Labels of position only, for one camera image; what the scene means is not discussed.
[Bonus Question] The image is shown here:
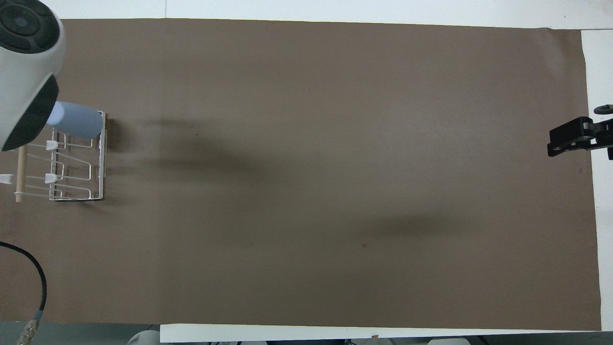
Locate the light blue cup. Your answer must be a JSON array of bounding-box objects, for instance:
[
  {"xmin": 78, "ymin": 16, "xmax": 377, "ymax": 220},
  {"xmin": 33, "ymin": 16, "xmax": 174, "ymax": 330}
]
[{"xmin": 46, "ymin": 101, "xmax": 104, "ymax": 141}]

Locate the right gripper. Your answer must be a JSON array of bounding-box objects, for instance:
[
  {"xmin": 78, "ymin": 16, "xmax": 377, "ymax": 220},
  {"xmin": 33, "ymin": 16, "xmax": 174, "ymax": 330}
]
[{"xmin": 547, "ymin": 116, "xmax": 613, "ymax": 161}]

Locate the white wire cup holder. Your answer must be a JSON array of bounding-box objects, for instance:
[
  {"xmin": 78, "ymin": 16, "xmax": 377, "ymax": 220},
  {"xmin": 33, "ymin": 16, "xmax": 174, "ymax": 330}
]
[{"xmin": 0, "ymin": 111, "xmax": 107, "ymax": 203}]

